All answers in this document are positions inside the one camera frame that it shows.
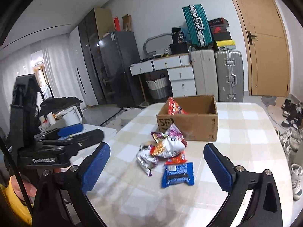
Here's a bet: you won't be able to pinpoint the red Oreo snack pack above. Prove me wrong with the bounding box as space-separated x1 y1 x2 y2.
165 151 187 165

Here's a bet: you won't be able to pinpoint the blue Oreo snack pack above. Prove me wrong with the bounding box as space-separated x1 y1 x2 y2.
161 162 195 189

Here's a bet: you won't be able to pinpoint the silver cracker snack pack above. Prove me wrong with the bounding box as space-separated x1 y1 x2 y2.
136 144 159 177

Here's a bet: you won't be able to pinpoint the purple snack bag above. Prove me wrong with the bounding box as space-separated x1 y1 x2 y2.
151 124 187 147

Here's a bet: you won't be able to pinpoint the white red noodle snack bag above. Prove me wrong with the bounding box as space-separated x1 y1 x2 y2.
150 137 186 158

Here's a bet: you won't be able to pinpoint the left hand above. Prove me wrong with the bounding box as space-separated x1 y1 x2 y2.
10 176 37 204

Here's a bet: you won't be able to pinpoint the white electric kettle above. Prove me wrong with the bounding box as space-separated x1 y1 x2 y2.
62 106 82 126

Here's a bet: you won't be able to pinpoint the black clothing pile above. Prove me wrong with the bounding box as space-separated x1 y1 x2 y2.
40 97 83 116

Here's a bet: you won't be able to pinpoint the yellow sleeve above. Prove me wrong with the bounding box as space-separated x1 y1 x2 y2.
1 179 32 226

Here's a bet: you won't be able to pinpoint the SF cardboard box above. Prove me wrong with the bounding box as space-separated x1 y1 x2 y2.
157 95 219 142

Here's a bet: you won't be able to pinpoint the shoes on floor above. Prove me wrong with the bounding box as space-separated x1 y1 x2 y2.
276 98 302 201

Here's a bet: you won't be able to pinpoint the dark grey refrigerator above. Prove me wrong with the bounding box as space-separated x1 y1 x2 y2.
99 31 144 107

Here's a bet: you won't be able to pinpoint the red snack bag in box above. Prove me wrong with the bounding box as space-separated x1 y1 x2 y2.
167 97 189 115

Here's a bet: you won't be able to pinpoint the woven laundry basket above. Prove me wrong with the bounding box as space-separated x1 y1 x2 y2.
146 73 169 100

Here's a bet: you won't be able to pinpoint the dark glass cabinet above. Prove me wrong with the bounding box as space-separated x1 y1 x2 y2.
78 7 114 105

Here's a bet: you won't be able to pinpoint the silver suitcase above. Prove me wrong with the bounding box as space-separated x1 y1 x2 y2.
215 50 244 102

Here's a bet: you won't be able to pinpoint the white drawer desk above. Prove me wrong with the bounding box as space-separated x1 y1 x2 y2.
129 53 197 103

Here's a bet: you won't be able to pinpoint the beige suitcase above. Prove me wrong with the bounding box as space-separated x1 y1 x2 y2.
190 49 219 101

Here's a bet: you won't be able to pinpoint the oval mirror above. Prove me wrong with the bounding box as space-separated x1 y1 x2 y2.
143 33 173 57

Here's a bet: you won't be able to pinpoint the black bag on desk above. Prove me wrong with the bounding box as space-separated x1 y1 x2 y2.
169 27 188 55

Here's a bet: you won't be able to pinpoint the stack of shoe boxes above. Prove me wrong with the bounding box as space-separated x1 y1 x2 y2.
208 17 236 51

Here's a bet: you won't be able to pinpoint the teal suitcase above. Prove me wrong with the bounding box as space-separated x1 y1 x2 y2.
182 4 213 48

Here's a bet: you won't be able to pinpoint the wooden door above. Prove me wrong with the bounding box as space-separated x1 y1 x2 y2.
233 0 290 97

